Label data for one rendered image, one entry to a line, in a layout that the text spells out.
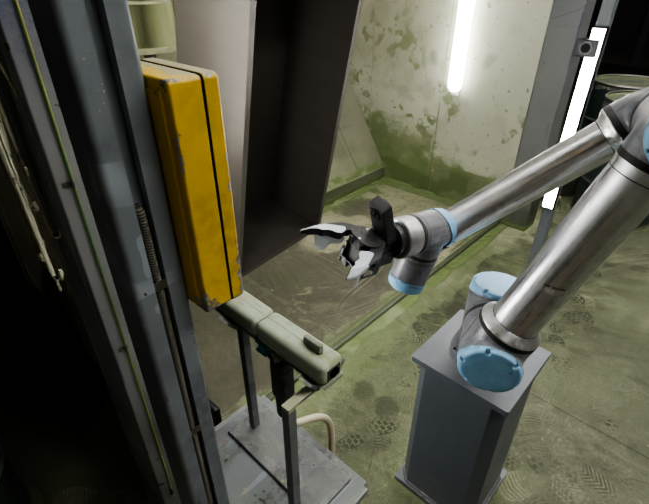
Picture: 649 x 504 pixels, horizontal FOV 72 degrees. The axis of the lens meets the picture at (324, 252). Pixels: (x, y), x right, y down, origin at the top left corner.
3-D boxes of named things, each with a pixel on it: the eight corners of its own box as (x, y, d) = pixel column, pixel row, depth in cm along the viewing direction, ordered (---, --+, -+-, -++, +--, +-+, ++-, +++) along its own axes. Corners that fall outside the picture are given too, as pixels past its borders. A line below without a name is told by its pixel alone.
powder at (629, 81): (683, 85, 357) (684, 83, 356) (656, 95, 329) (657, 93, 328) (612, 74, 393) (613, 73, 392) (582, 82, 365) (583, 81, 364)
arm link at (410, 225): (430, 230, 93) (399, 205, 99) (415, 234, 91) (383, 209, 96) (416, 263, 99) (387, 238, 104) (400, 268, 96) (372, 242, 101)
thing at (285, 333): (342, 442, 78) (345, 346, 66) (323, 461, 75) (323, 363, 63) (188, 317, 106) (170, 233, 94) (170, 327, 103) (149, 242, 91)
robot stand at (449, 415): (506, 474, 171) (551, 352, 137) (467, 537, 152) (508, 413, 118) (436, 427, 189) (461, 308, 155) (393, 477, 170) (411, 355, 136)
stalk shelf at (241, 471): (179, 463, 92) (178, 458, 91) (264, 398, 106) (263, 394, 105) (281, 583, 74) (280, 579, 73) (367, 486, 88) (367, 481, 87)
